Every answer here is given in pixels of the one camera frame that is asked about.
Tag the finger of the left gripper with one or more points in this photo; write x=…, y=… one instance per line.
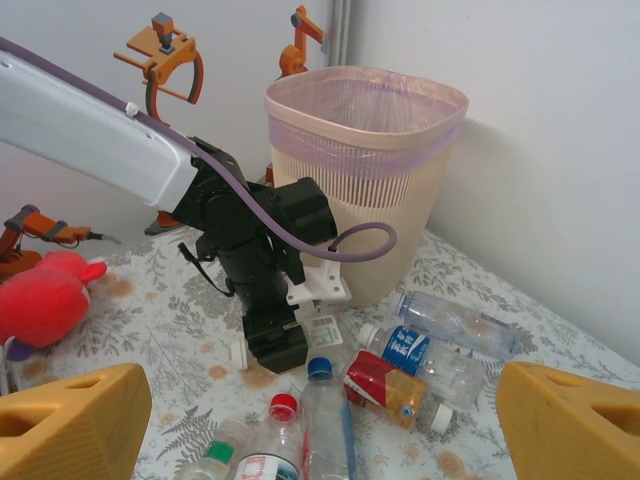
x=275, y=347

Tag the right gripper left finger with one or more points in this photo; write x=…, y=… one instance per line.
x=65, y=430

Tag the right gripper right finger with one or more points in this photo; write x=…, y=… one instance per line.
x=565, y=430

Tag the green and white label bottle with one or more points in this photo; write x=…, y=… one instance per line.
x=325, y=332

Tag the red cap red label bottle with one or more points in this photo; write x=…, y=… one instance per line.
x=282, y=406

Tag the clear bottle blue strip label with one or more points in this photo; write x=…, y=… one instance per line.
x=325, y=425

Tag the red and gold label bottle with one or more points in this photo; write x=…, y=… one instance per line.
x=385, y=387

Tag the clear bottle green cap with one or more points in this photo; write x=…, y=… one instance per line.
x=220, y=452

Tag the blue label white cap bottle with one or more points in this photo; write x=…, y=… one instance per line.
x=405, y=350

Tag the clear unlabelled plastic bottle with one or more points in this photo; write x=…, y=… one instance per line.
x=450, y=320

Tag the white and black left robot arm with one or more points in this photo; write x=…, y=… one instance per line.
x=75, y=125

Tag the beige ribbed plastic bin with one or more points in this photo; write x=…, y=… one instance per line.
x=380, y=200

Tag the floral tablecloth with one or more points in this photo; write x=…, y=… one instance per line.
x=165, y=320

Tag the red plush toy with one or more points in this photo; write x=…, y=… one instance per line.
x=45, y=300

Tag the orange claw gripper sticker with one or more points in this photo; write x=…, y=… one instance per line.
x=162, y=60

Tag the aluminium frame post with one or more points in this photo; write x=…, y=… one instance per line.
x=342, y=30

